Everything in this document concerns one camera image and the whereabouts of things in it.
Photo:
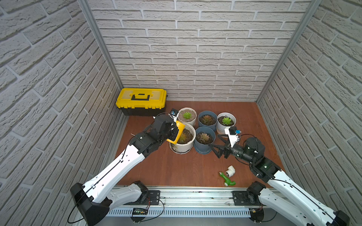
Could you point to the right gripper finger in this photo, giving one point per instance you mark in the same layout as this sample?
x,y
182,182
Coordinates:
x,y
217,149
224,138

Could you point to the blue pot succulent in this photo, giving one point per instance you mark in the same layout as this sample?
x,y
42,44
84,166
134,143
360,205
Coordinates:
x,y
204,137
208,119

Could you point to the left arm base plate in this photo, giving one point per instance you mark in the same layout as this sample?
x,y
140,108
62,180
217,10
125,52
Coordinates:
x,y
149,198

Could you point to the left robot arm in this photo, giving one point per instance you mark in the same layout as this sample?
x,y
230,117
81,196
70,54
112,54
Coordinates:
x,y
96,197

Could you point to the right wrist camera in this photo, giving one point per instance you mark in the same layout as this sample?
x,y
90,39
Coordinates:
x,y
234,135

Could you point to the right controller board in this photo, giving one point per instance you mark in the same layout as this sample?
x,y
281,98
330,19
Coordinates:
x,y
256,215

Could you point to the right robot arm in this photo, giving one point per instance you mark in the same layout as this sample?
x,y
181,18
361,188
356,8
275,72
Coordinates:
x,y
277,190

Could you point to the blue pot succulent front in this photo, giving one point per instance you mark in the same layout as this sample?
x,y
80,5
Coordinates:
x,y
204,137

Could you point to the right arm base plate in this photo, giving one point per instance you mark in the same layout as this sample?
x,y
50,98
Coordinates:
x,y
245,198

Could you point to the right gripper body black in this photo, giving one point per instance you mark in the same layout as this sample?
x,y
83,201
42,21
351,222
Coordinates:
x,y
228,151

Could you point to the white pipe elbow fitting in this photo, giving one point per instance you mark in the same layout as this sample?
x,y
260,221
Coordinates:
x,y
230,171

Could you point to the white pot green succulent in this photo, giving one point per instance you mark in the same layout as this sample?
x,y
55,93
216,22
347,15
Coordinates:
x,y
187,115
225,120

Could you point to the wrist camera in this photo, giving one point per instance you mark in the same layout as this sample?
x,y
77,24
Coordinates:
x,y
234,135
174,114

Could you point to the blue pot succulent back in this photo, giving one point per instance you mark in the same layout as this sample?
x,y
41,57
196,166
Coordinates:
x,y
208,119

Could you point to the aluminium rail frame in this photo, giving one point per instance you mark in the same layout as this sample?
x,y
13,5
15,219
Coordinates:
x,y
191,203

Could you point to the controller board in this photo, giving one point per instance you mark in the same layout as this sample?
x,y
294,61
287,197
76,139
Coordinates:
x,y
139,214
256,215

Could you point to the white pot green succulent back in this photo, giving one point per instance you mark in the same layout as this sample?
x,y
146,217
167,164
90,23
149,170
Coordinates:
x,y
187,115

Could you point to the green pipe fitting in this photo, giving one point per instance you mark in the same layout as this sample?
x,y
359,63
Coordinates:
x,y
227,181

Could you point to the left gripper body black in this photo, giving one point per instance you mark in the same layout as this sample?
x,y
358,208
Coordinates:
x,y
174,130

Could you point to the yellow black toolbox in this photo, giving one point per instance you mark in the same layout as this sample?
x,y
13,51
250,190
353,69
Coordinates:
x,y
141,101

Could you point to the yellow watering can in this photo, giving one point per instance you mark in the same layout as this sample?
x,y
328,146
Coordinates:
x,y
181,128

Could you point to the left controller board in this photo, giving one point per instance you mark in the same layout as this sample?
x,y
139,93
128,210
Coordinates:
x,y
139,214

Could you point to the white pot green succulent right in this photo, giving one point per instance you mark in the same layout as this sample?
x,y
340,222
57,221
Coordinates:
x,y
225,120

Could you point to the large white pot succulent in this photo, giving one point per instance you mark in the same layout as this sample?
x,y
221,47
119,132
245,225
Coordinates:
x,y
186,140

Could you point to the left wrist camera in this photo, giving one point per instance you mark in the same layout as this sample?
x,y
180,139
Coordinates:
x,y
174,114

